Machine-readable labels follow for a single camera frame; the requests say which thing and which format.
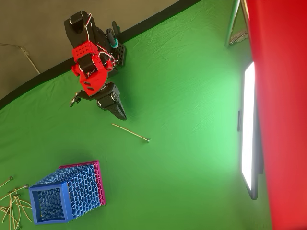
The red fabric sheet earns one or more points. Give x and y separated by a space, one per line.
283 107

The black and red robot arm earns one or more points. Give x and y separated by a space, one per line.
82 51

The chrome tube stand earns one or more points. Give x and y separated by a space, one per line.
231 24

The flat LED light panel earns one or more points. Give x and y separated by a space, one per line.
248 119

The blue and pink lattice basket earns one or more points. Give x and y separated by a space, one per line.
79 187

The clear plastic stand foot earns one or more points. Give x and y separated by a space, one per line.
238 36

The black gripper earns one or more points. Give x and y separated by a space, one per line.
109 98

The green cloth with black edge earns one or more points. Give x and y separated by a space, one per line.
180 95

